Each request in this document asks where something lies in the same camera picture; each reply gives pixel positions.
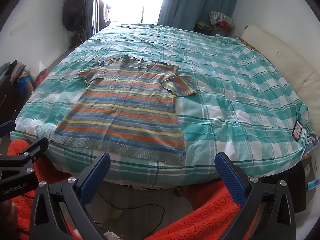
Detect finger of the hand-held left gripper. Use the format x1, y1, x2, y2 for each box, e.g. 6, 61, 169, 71
0, 120, 17, 138
24, 137, 49, 162

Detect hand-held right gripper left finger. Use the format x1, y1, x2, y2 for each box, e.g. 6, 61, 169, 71
29, 152, 111, 240

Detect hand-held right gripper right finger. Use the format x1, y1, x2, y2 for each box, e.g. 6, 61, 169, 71
214, 152, 297, 240

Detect striped knit short-sleeve shirt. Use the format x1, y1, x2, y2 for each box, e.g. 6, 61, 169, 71
49, 54, 198, 165

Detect heap of folded clothes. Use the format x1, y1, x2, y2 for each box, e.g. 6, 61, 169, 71
0, 60, 48, 93

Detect pile of colourful clothes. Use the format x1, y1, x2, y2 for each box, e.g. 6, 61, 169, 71
195, 20, 233, 37

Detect hanging clothes by window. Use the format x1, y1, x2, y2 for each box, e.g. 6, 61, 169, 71
98, 0, 112, 28

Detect person's left hand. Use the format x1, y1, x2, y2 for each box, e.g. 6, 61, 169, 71
0, 200, 18, 240

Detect dark low cabinet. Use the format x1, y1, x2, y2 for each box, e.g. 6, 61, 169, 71
0, 79, 28, 128

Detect orange fleece cloth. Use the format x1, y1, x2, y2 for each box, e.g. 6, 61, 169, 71
7, 139, 253, 240

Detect phone with printed case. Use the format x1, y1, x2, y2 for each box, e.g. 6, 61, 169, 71
292, 120, 303, 141

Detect bed with teal plaid sheet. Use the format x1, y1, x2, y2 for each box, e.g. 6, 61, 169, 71
10, 23, 319, 186

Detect cream padded headboard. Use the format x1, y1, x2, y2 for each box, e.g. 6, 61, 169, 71
240, 24, 320, 110

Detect dark hanging bags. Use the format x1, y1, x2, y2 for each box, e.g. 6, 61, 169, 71
62, 0, 97, 49

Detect grey crocheted blanket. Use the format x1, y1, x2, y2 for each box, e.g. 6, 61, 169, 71
209, 11, 237, 29

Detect blue curtain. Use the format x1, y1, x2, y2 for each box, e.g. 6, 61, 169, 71
157, 0, 244, 32

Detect black cable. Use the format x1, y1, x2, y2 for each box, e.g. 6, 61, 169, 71
96, 191, 166, 227

